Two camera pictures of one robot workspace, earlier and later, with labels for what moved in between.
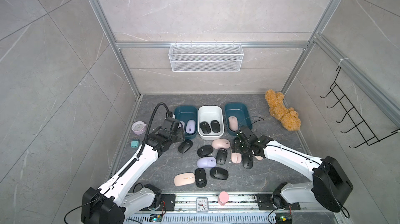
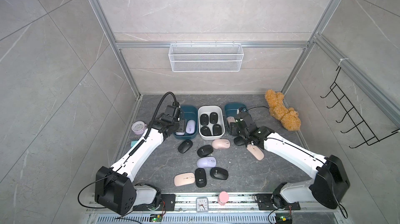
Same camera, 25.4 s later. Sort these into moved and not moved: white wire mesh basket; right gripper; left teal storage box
Moved: right gripper
Not moved: white wire mesh basket; left teal storage box
